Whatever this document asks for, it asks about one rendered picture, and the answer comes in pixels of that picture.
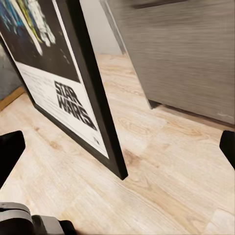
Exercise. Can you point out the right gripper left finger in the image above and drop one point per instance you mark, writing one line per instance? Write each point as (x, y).
(12, 146)

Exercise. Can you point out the dishwasher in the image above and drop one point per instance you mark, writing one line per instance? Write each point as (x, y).
(183, 52)

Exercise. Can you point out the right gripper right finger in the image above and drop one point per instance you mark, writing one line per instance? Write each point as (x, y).
(227, 146)

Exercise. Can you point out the poster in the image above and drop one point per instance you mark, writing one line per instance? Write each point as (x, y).
(48, 45)

